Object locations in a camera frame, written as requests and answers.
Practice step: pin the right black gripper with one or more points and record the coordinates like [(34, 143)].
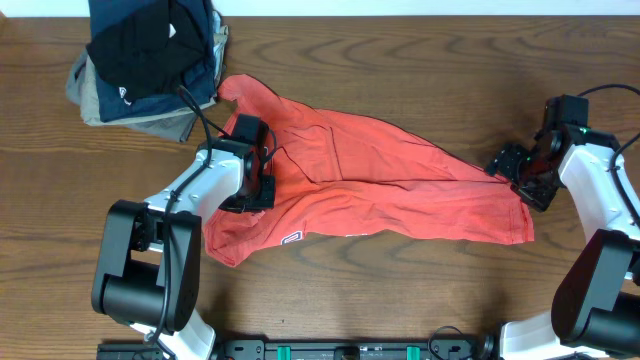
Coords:
[(505, 162)]

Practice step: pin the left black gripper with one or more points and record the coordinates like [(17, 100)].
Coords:
[(267, 200)]

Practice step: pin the red orange t-shirt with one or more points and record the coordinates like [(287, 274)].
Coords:
[(347, 175)]

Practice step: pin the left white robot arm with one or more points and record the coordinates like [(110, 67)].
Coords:
[(148, 271)]

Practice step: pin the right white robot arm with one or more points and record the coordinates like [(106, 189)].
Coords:
[(590, 316)]

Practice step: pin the grey khaki folded garment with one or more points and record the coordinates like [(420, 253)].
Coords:
[(162, 115)]

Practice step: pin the navy blue folded garment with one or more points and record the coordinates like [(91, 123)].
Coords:
[(104, 13)]

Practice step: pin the black folded garment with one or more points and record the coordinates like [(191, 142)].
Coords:
[(147, 52)]

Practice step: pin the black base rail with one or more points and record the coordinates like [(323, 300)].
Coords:
[(447, 347)]

